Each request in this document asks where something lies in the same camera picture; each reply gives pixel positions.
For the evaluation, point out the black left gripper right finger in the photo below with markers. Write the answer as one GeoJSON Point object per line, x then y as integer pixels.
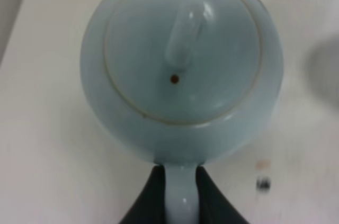
{"type": "Point", "coordinates": [213, 206]}

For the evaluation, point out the light blue porcelain teapot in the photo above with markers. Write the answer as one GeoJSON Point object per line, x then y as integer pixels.
{"type": "Point", "coordinates": [181, 82]}

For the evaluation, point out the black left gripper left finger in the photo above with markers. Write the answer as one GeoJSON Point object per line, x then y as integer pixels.
{"type": "Point", "coordinates": [149, 207]}

